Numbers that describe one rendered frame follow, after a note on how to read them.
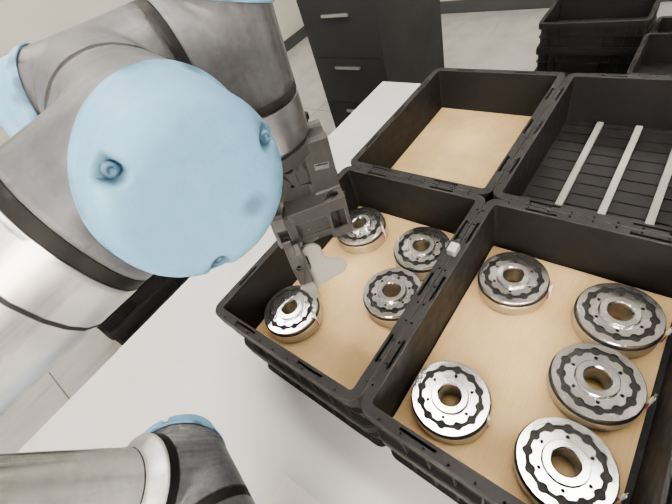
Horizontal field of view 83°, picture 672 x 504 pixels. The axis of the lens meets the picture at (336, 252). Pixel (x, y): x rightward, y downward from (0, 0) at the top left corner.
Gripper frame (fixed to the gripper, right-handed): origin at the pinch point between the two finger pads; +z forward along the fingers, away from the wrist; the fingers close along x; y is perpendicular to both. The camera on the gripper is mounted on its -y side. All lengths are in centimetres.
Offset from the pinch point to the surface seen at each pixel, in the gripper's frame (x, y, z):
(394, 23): 155, 71, 32
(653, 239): -9.2, 44.7, 5.9
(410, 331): -8.6, 10.7, 8.1
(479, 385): -16.2, 16.9, 14.2
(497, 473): -25.6, 14.3, 17.2
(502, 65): 203, 164, 99
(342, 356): -3.1, 0.5, 18.9
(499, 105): 43, 55, 15
